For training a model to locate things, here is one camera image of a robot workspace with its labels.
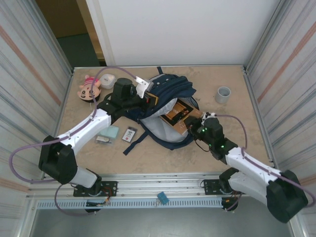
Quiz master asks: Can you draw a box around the brown hardcover book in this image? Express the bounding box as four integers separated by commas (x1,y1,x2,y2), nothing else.
159,98,205,135

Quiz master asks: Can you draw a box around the navy blue backpack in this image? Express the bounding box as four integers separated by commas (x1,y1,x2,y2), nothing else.
122,66,200,156

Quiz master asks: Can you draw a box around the black white card pack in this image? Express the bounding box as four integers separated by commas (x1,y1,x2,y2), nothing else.
122,126,138,143

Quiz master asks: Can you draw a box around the clear plastic pouch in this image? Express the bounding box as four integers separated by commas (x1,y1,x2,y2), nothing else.
93,134,117,147

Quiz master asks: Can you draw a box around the white plastic case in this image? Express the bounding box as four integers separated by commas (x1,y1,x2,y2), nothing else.
99,73,117,90

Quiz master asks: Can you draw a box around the pink plush doll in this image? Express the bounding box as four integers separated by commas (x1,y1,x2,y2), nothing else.
77,75,102,102

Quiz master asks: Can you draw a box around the grey cup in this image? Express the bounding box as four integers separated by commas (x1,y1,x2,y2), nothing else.
214,86,232,104

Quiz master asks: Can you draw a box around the white partition panel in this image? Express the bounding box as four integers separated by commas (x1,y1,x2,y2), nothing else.
85,0,282,67

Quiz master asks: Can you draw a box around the blue binder clip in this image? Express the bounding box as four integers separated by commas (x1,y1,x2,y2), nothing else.
153,191,169,207

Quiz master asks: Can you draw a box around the brown wooden door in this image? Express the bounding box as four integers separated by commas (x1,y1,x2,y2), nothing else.
36,0,106,61

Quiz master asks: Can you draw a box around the thin black gripper wire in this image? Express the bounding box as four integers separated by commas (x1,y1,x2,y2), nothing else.
195,139,213,153

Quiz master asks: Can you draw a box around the aluminium rail frame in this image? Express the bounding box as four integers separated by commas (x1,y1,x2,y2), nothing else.
26,172,297,201

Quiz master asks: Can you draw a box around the slotted grey cable duct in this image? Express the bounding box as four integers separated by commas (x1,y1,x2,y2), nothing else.
32,198,224,210

